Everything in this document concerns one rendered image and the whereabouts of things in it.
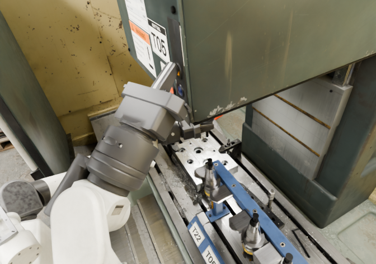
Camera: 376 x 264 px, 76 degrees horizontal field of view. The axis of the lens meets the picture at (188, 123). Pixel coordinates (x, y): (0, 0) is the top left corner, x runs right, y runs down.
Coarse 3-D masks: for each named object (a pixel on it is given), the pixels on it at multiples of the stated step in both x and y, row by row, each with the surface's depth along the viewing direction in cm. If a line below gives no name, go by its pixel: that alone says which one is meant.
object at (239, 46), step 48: (144, 0) 47; (192, 0) 34; (240, 0) 38; (288, 0) 42; (336, 0) 47; (192, 48) 38; (240, 48) 42; (288, 48) 48; (336, 48) 55; (192, 96) 44; (240, 96) 49
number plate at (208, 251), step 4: (208, 248) 91; (204, 252) 92; (208, 252) 91; (212, 252) 89; (204, 256) 92; (208, 256) 90; (212, 256) 89; (208, 260) 90; (212, 260) 88; (216, 260) 87
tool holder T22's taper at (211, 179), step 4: (208, 168) 77; (212, 168) 77; (208, 172) 78; (212, 172) 77; (208, 176) 78; (212, 176) 78; (216, 176) 80; (208, 180) 79; (212, 180) 79; (216, 180) 80; (208, 184) 80; (212, 184) 80
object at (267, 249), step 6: (264, 246) 64; (270, 246) 64; (252, 252) 64; (258, 252) 63; (264, 252) 63; (270, 252) 63; (276, 252) 63; (258, 258) 62; (264, 258) 62; (270, 258) 62; (276, 258) 62
